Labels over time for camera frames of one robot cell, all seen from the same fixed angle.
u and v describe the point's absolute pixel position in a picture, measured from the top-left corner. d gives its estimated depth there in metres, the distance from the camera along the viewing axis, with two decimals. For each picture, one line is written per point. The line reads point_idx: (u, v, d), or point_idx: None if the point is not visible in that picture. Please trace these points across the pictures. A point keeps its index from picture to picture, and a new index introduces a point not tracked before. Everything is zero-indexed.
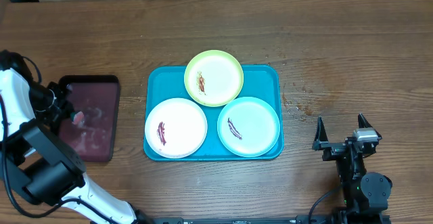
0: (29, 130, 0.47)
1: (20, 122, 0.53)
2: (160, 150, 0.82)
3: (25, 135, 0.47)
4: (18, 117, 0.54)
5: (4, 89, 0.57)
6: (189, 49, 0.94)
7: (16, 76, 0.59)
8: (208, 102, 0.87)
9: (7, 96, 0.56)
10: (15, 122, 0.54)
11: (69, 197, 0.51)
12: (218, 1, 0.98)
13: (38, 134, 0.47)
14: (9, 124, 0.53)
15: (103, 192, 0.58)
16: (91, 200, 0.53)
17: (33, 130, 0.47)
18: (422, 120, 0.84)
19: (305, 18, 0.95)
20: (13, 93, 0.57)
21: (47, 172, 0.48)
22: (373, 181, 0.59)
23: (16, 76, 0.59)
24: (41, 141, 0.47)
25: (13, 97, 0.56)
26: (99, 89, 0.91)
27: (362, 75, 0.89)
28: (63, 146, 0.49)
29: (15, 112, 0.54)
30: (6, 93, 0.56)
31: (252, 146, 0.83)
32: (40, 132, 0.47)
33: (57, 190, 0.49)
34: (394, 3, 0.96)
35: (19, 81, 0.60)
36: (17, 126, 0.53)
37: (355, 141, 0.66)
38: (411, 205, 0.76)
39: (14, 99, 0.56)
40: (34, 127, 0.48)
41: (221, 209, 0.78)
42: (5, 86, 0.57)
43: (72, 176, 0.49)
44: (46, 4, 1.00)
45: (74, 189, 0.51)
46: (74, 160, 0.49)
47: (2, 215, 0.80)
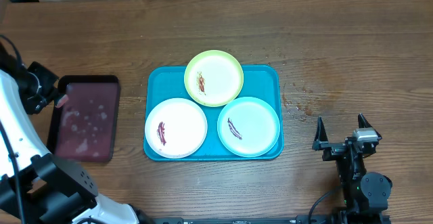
0: (42, 165, 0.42)
1: (29, 153, 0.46)
2: (160, 149, 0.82)
3: (38, 171, 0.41)
4: (26, 146, 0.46)
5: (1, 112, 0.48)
6: (189, 50, 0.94)
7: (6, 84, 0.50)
8: (208, 102, 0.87)
9: (7, 119, 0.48)
10: (24, 152, 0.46)
11: (80, 219, 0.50)
12: (218, 2, 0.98)
13: (54, 170, 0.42)
14: (17, 156, 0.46)
15: (108, 202, 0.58)
16: (101, 216, 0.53)
17: (47, 165, 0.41)
18: (422, 119, 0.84)
19: (305, 18, 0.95)
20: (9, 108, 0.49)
21: (61, 199, 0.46)
22: (373, 181, 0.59)
23: (5, 81, 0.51)
24: (56, 176, 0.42)
25: (14, 120, 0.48)
26: (98, 92, 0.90)
27: (362, 75, 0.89)
28: (75, 172, 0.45)
29: (21, 140, 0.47)
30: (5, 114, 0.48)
31: (252, 146, 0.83)
32: (56, 169, 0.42)
33: (70, 214, 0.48)
34: (394, 3, 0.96)
35: (11, 92, 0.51)
36: (26, 158, 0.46)
37: (355, 141, 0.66)
38: (411, 204, 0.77)
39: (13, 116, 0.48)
40: (50, 162, 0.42)
41: (221, 209, 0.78)
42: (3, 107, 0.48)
43: (83, 202, 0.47)
44: (47, 5, 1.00)
45: (84, 212, 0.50)
46: (87, 185, 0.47)
47: (2, 216, 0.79)
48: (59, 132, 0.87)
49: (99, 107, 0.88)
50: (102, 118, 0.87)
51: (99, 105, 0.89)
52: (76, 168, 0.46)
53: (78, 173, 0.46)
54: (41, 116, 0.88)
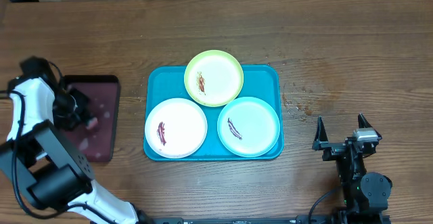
0: (42, 130, 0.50)
1: (35, 124, 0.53)
2: (160, 149, 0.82)
3: (37, 136, 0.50)
4: (34, 119, 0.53)
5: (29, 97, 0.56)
6: (189, 50, 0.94)
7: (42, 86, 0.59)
8: (208, 102, 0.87)
9: (30, 101, 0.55)
10: (32, 123, 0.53)
11: (75, 203, 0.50)
12: (218, 2, 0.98)
13: (49, 132, 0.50)
14: (24, 125, 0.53)
15: (108, 195, 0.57)
16: (97, 205, 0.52)
17: (44, 130, 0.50)
18: (422, 119, 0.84)
19: (305, 18, 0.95)
20: (36, 98, 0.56)
21: (55, 177, 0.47)
22: (373, 181, 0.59)
23: (43, 85, 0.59)
24: (51, 141, 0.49)
25: (36, 101, 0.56)
26: (98, 91, 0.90)
27: (362, 75, 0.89)
28: (71, 150, 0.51)
29: (33, 114, 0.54)
30: (30, 97, 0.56)
31: (252, 146, 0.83)
32: (51, 134, 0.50)
33: (64, 197, 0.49)
34: (394, 3, 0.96)
35: (45, 90, 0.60)
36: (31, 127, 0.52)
37: (355, 141, 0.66)
38: (411, 204, 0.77)
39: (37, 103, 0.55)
40: (47, 128, 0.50)
41: (221, 209, 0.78)
42: (31, 93, 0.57)
43: (78, 183, 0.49)
44: (46, 4, 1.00)
45: (80, 196, 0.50)
46: (82, 166, 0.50)
47: (2, 215, 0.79)
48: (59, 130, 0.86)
49: (100, 105, 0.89)
50: (102, 116, 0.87)
51: (101, 103, 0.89)
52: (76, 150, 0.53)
53: (74, 151, 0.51)
54: None
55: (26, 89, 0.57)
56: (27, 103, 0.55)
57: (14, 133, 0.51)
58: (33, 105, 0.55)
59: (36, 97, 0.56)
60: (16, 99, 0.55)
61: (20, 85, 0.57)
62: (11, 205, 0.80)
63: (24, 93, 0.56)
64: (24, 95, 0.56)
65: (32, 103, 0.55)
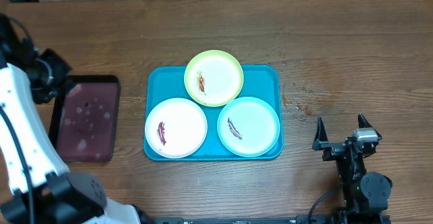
0: (57, 184, 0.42)
1: (44, 168, 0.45)
2: (160, 149, 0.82)
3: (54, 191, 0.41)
4: (40, 161, 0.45)
5: (13, 120, 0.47)
6: (189, 50, 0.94)
7: (15, 75, 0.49)
8: (208, 102, 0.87)
9: (19, 124, 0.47)
10: (36, 164, 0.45)
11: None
12: (218, 2, 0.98)
13: (67, 189, 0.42)
14: (30, 170, 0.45)
15: (114, 210, 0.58)
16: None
17: (60, 185, 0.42)
18: (422, 119, 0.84)
19: (305, 18, 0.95)
20: (26, 119, 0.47)
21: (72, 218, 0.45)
22: (373, 181, 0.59)
23: (17, 74, 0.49)
24: (71, 195, 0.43)
25: (28, 128, 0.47)
26: (97, 91, 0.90)
27: (362, 75, 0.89)
28: (86, 187, 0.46)
29: (34, 151, 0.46)
30: (17, 120, 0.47)
31: (252, 146, 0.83)
32: (70, 188, 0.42)
33: None
34: (394, 3, 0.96)
35: (21, 80, 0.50)
36: (41, 174, 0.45)
37: (355, 141, 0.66)
38: (411, 204, 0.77)
39: (26, 122, 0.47)
40: (63, 181, 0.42)
41: (221, 209, 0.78)
42: (14, 111, 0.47)
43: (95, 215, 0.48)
44: (46, 5, 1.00)
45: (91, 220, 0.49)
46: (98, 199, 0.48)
47: (2, 215, 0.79)
48: (59, 131, 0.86)
49: (99, 105, 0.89)
50: (101, 117, 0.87)
51: (99, 104, 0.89)
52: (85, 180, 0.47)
53: (88, 187, 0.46)
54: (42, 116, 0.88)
55: (1, 102, 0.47)
56: (19, 134, 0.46)
57: (21, 184, 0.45)
58: (22, 126, 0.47)
59: (19, 105, 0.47)
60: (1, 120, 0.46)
61: None
62: None
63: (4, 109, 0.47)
64: (5, 112, 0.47)
65: (20, 125, 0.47)
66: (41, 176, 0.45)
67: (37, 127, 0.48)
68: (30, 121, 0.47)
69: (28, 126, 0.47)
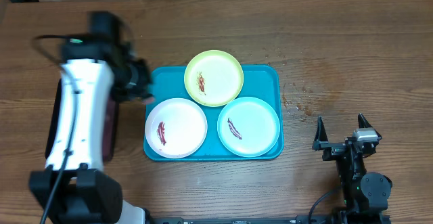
0: (85, 179, 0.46)
1: (80, 158, 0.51)
2: (160, 149, 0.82)
3: (78, 184, 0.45)
4: (82, 151, 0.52)
5: (80, 106, 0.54)
6: (189, 50, 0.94)
7: (102, 74, 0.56)
8: (208, 102, 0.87)
9: (83, 112, 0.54)
10: (78, 151, 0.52)
11: None
12: (218, 2, 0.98)
13: (89, 188, 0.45)
14: (70, 154, 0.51)
15: None
16: None
17: (86, 182, 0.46)
18: (422, 119, 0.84)
19: (305, 18, 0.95)
20: (90, 111, 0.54)
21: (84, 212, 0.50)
22: (374, 181, 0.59)
23: (104, 72, 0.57)
24: (90, 194, 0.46)
25: (88, 120, 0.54)
26: None
27: (362, 75, 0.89)
28: (107, 193, 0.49)
29: (84, 141, 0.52)
30: (82, 107, 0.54)
31: (252, 146, 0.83)
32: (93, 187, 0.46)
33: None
34: (394, 3, 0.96)
35: (105, 80, 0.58)
36: (75, 162, 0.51)
37: (355, 141, 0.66)
38: (411, 204, 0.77)
39: (88, 117, 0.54)
40: (90, 179, 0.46)
41: (221, 209, 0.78)
42: (85, 99, 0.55)
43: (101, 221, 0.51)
44: (46, 5, 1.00)
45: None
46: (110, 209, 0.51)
47: (2, 216, 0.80)
48: None
49: None
50: None
51: None
52: (111, 190, 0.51)
53: (107, 193, 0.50)
54: (42, 116, 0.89)
55: (80, 86, 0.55)
56: (79, 120, 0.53)
57: (57, 161, 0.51)
58: (84, 118, 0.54)
59: (90, 101, 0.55)
60: (71, 101, 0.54)
61: (78, 65, 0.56)
62: (11, 205, 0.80)
63: (78, 93, 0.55)
64: (78, 97, 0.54)
65: (83, 116, 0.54)
66: (76, 164, 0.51)
67: (94, 124, 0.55)
68: (94, 116, 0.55)
69: (89, 120, 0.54)
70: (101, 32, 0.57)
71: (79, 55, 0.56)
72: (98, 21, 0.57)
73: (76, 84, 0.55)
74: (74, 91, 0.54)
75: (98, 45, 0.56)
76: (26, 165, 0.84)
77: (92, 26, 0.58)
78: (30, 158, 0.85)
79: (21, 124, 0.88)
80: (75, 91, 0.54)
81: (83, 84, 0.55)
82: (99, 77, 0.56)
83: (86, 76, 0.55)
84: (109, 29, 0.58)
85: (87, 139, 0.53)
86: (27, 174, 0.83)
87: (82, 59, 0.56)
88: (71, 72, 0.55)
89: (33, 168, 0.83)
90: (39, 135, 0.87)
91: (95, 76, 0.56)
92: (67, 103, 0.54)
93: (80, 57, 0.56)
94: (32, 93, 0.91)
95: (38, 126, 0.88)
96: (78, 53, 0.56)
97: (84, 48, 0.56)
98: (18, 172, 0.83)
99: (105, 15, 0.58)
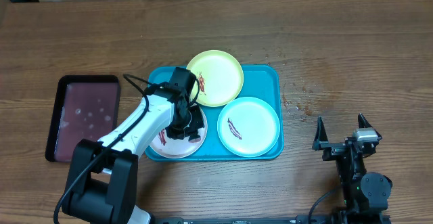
0: (125, 159, 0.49)
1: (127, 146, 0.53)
2: (160, 150, 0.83)
3: (118, 160, 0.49)
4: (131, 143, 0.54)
5: (145, 116, 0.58)
6: (189, 50, 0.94)
7: (169, 112, 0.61)
8: (208, 102, 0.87)
9: (146, 120, 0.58)
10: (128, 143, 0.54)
11: None
12: (218, 2, 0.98)
13: (125, 168, 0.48)
14: (121, 140, 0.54)
15: None
16: None
17: (125, 162, 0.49)
18: (422, 119, 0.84)
19: (305, 18, 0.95)
20: (149, 124, 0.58)
21: (99, 202, 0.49)
22: (373, 181, 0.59)
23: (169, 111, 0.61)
24: (121, 175, 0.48)
25: (147, 128, 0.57)
26: (97, 92, 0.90)
27: (362, 75, 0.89)
28: (129, 191, 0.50)
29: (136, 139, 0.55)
30: (147, 118, 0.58)
31: (252, 146, 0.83)
32: (127, 169, 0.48)
33: (90, 220, 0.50)
34: (394, 3, 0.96)
35: (168, 116, 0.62)
36: (121, 147, 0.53)
37: (355, 141, 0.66)
38: (411, 204, 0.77)
39: (147, 130, 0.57)
40: (129, 161, 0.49)
41: (221, 209, 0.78)
42: (152, 114, 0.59)
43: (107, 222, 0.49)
44: (46, 5, 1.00)
45: None
46: (122, 214, 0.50)
47: (2, 215, 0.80)
48: (59, 132, 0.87)
49: (100, 107, 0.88)
50: (101, 118, 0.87)
51: (101, 107, 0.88)
52: (132, 193, 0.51)
53: (129, 193, 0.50)
54: (42, 116, 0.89)
55: (153, 106, 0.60)
56: (140, 124, 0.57)
57: (107, 140, 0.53)
58: (143, 128, 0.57)
59: (153, 120, 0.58)
60: (141, 110, 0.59)
61: (155, 98, 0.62)
62: (11, 205, 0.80)
63: (149, 109, 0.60)
64: (147, 111, 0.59)
65: (144, 126, 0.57)
66: (122, 149, 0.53)
67: (145, 141, 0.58)
68: (150, 128, 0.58)
69: (145, 132, 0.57)
70: (179, 85, 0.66)
71: (155, 95, 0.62)
72: (180, 76, 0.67)
73: (149, 105, 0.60)
74: (148, 105, 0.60)
75: (174, 95, 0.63)
76: (25, 165, 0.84)
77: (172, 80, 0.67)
78: (29, 158, 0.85)
79: (20, 124, 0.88)
80: (146, 109, 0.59)
81: (155, 106, 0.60)
82: (166, 109, 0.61)
83: (160, 103, 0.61)
84: (185, 84, 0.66)
85: (139, 138, 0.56)
86: (27, 174, 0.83)
87: (159, 97, 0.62)
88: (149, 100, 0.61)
89: (33, 168, 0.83)
90: (39, 135, 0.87)
91: (166, 107, 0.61)
92: (136, 113, 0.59)
93: (157, 95, 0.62)
94: (32, 93, 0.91)
95: (38, 126, 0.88)
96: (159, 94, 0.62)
97: (165, 93, 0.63)
98: (18, 172, 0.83)
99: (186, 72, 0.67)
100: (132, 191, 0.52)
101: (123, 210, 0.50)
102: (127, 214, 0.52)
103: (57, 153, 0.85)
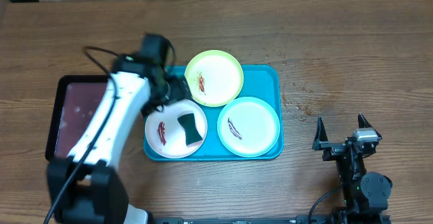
0: (100, 174, 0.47)
1: (101, 154, 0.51)
2: (160, 149, 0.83)
3: (93, 178, 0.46)
4: (105, 149, 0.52)
5: (115, 108, 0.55)
6: (189, 50, 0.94)
7: (143, 88, 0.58)
8: (208, 102, 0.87)
9: (116, 114, 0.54)
10: (101, 149, 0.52)
11: None
12: (218, 2, 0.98)
13: (103, 184, 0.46)
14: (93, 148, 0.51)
15: None
16: None
17: (100, 178, 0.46)
18: (422, 119, 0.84)
19: (305, 18, 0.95)
20: (122, 116, 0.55)
21: (87, 216, 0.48)
22: (373, 181, 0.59)
23: (143, 89, 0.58)
24: (100, 191, 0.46)
25: (119, 123, 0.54)
26: (97, 92, 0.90)
27: (362, 75, 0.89)
28: (114, 199, 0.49)
29: (109, 140, 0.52)
30: (117, 111, 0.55)
31: (252, 146, 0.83)
32: (104, 185, 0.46)
33: None
34: (394, 3, 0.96)
35: (143, 94, 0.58)
36: (95, 157, 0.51)
37: (355, 141, 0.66)
38: (411, 204, 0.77)
39: (120, 124, 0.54)
40: (105, 176, 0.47)
41: (221, 209, 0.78)
42: (122, 104, 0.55)
43: None
44: (46, 5, 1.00)
45: None
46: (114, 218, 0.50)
47: (2, 215, 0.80)
48: (59, 132, 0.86)
49: None
50: None
51: None
52: (118, 197, 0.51)
53: (116, 199, 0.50)
54: (42, 116, 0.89)
55: (121, 92, 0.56)
56: (111, 120, 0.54)
57: (79, 152, 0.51)
58: (116, 125, 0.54)
59: (124, 110, 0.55)
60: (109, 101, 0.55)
61: (125, 74, 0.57)
62: (11, 205, 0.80)
63: (118, 95, 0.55)
64: (116, 100, 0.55)
65: (116, 122, 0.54)
66: (96, 159, 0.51)
67: (123, 131, 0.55)
68: (124, 120, 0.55)
69: (118, 128, 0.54)
70: (151, 53, 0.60)
71: (126, 68, 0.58)
72: (151, 42, 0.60)
73: (118, 91, 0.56)
74: (115, 93, 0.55)
75: (145, 64, 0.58)
76: (25, 165, 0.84)
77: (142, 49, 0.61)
78: (29, 158, 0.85)
79: (20, 124, 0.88)
80: (114, 97, 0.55)
81: (124, 93, 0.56)
82: (139, 88, 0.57)
83: (128, 86, 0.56)
84: (158, 51, 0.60)
85: (112, 137, 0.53)
86: (27, 174, 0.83)
87: (129, 70, 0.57)
88: (117, 81, 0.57)
89: (34, 168, 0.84)
90: (39, 135, 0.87)
91: (137, 88, 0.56)
92: (105, 103, 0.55)
93: (127, 68, 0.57)
94: (32, 93, 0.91)
95: (38, 126, 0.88)
96: (128, 68, 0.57)
97: (133, 65, 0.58)
98: (18, 172, 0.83)
99: (156, 38, 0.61)
100: (119, 193, 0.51)
101: (115, 214, 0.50)
102: (120, 213, 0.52)
103: (57, 153, 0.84)
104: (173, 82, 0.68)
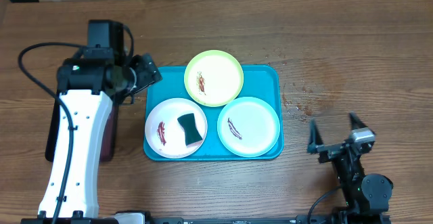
0: None
1: (74, 204, 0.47)
2: (160, 149, 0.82)
3: None
4: (76, 195, 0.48)
5: (76, 142, 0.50)
6: (189, 50, 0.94)
7: (103, 101, 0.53)
8: (208, 102, 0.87)
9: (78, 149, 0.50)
10: (72, 195, 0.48)
11: None
12: (218, 2, 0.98)
13: None
14: (64, 197, 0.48)
15: None
16: None
17: None
18: (422, 119, 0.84)
19: (305, 18, 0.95)
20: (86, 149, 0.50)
21: None
22: (375, 183, 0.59)
23: (101, 104, 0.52)
24: None
25: (84, 159, 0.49)
26: None
27: (362, 75, 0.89)
28: None
29: (77, 183, 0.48)
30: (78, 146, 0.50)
31: (252, 146, 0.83)
32: None
33: None
34: (394, 3, 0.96)
35: (104, 109, 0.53)
36: (67, 207, 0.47)
37: (352, 143, 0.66)
38: (411, 204, 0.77)
39: (84, 160, 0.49)
40: None
41: (221, 209, 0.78)
42: (82, 136, 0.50)
43: None
44: (46, 5, 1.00)
45: None
46: None
47: (2, 215, 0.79)
48: None
49: None
50: None
51: None
52: None
53: None
54: (42, 116, 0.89)
55: (78, 122, 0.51)
56: (72, 159, 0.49)
57: (49, 206, 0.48)
58: (79, 164, 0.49)
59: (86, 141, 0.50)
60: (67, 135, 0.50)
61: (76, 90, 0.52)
62: (11, 205, 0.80)
63: (74, 126, 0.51)
64: (74, 132, 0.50)
65: (79, 158, 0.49)
66: (70, 210, 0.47)
67: (91, 162, 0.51)
68: (88, 152, 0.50)
69: (84, 164, 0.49)
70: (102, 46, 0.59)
71: (76, 82, 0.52)
72: (99, 34, 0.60)
73: (72, 120, 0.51)
74: (70, 126, 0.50)
75: (95, 70, 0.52)
76: (25, 165, 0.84)
77: (91, 40, 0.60)
78: (29, 158, 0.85)
79: (20, 124, 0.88)
80: (71, 128, 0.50)
81: (81, 120, 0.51)
82: (95, 105, 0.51)
83: (83, 109, 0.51)
84: (109, 40, 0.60)
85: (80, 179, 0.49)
86: (27, 174, 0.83)
87: (79, 82, 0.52)
88: (67, 105, 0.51)
89: (34, 168, 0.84)
90: (39, 135, 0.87)
91: (94, 110, 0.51)
92: (63, 139, 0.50)
93: (76, 81, 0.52)
94: (32, 93, 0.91)
95: (39, 126, 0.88)
96: (78, 81, 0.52)
97: (82, 76, 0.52)
98: (18, 172, 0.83)
99: (103, 26, 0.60)
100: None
101: None
102: None
103: None
104: (139, 65, 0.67)
